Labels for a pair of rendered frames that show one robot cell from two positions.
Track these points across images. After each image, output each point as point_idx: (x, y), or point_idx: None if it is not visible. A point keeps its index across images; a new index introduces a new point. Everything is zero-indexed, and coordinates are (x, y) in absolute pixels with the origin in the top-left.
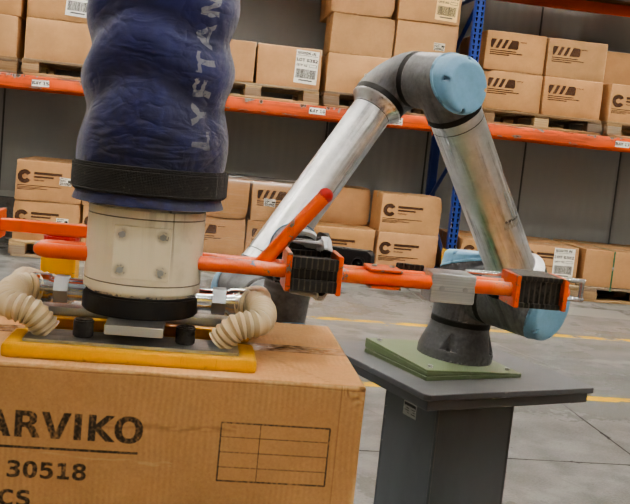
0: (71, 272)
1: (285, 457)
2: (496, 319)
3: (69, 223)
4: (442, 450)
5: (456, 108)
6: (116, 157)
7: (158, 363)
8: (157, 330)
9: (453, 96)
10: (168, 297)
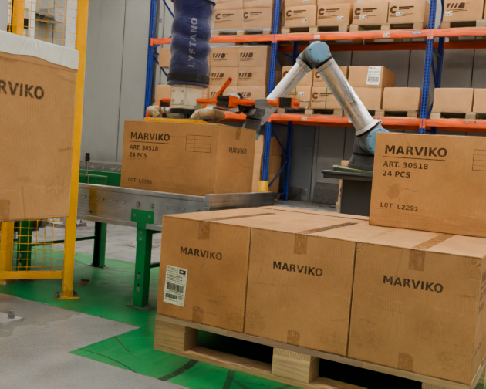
0: None
1: (200, 144)
2: (363, 147)
3: None
4: (345, 202)
5: (315, 59)
6: (172, 71)
7: (175, 121)
8: (177, 113)
9: (312, 55)
10: (185, 108)
